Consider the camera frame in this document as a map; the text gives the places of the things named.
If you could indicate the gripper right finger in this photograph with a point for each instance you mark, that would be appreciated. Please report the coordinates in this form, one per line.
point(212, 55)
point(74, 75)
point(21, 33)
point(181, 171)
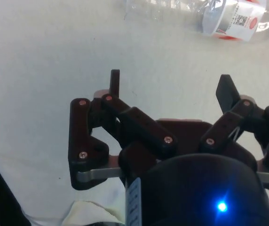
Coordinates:
point(249, 115)

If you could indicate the clear plastic bottle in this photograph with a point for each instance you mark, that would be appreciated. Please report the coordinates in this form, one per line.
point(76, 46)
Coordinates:
point(219, 16)

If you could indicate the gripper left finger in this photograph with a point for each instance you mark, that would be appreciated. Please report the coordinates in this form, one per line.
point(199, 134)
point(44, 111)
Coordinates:
point(134, 122)

